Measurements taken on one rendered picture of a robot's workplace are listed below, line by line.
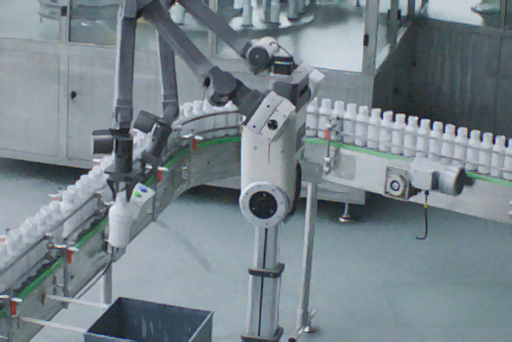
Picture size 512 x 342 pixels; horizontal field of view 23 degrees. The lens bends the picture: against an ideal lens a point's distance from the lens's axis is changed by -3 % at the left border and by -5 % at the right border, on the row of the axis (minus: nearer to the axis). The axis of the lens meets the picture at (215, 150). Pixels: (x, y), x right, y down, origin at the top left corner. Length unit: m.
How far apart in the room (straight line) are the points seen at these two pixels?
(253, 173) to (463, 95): 5.14
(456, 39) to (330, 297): 3.09
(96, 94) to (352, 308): 2.24
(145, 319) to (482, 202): 1.83
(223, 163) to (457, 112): 3.88
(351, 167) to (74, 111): 2.68
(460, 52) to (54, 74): 2.95
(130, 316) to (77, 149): 3.91
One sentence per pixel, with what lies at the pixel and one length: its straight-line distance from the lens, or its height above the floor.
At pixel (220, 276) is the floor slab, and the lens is 6.83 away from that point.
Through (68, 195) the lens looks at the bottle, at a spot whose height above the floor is 1.16.
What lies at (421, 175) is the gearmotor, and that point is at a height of 1.00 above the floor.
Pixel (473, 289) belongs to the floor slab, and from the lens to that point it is 6.88.
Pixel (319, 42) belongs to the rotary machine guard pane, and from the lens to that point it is 7.42.
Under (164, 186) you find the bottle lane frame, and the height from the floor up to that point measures 0.92.
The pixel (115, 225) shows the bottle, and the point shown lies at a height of 1.20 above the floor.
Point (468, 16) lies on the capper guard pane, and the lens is 9.19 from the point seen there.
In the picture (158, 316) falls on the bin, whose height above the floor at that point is 0.90.
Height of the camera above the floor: 2.59
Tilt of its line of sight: 17 degrees down
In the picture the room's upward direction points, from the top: 2 degrees clockwise
